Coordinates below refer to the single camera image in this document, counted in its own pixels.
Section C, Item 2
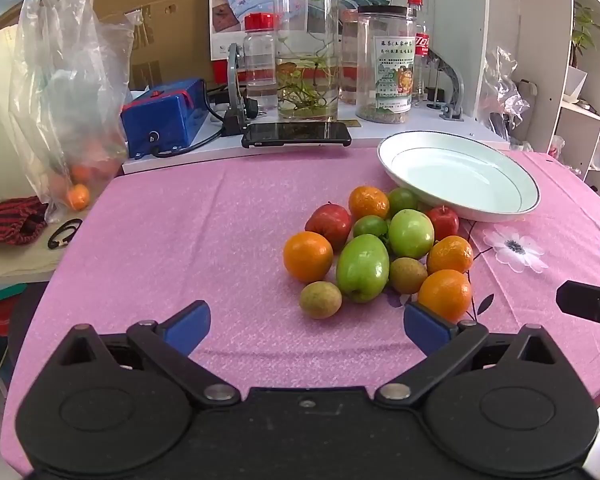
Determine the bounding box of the clear jar with label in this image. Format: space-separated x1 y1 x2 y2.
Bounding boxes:
356 4 416 124

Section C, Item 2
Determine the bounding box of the clear plastic fruit bag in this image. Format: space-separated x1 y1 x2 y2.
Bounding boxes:
8 0 134 222

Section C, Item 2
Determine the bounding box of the red black knitted cloth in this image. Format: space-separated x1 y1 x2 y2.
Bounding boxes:
0 196 47 246

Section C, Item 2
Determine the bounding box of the black smartphone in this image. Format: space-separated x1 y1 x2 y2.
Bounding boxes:
242 122 352 148

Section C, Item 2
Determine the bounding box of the small green fruit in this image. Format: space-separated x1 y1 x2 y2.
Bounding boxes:
352 214 389 238
388 188 419 218

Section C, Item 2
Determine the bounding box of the black cable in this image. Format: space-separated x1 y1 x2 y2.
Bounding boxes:
149 84 232 160

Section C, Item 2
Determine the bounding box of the large orange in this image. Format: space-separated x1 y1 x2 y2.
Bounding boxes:
283 231 334 284

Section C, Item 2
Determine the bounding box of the white shelf unit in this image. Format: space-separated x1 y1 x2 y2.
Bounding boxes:
486 0 600 196

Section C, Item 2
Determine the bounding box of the small red apple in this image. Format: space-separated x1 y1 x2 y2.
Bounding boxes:
426 205 460 242

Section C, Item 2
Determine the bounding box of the blue electric box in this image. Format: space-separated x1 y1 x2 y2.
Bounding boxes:
121 78 208 159

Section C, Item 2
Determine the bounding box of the cardboard box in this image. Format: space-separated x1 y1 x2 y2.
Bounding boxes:
94 0 213 90

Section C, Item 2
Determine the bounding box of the glass vase with plant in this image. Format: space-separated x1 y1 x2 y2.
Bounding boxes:
273 0 340 122

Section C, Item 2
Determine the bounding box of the black hair tie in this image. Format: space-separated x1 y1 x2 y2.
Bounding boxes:
47 218 84 252

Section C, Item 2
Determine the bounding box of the cola bottle red cap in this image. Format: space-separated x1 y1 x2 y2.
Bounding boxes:
406 0 429 105

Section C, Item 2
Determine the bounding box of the white oval plate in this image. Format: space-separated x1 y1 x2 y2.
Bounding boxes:
377 130 541 222

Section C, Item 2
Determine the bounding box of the large red apple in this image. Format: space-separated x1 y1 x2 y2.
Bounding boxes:
304 203 352 252

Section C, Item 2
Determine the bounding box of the small green fruit back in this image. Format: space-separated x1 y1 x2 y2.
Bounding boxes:
388 188 419 218

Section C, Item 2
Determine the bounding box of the crumpled clear plastic bag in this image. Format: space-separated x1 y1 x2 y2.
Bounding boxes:
478 47 530 141

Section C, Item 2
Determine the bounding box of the clear jar red lid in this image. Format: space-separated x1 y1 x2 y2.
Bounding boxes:
242 12 277 112

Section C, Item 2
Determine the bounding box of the pink tablecloth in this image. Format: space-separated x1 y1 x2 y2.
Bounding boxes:
1 148 600 474

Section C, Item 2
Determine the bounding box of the brown kiwi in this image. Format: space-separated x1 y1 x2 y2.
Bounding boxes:
389 257 428 295
299 281 342 320

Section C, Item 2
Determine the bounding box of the white raised board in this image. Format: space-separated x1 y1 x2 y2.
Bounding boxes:
122 86 512 175

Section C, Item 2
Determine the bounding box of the large green oval apple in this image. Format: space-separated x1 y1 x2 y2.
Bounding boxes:
336 234 390 304

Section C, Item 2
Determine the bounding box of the orange top mandarin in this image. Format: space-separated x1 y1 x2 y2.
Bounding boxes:
349 185 390 220

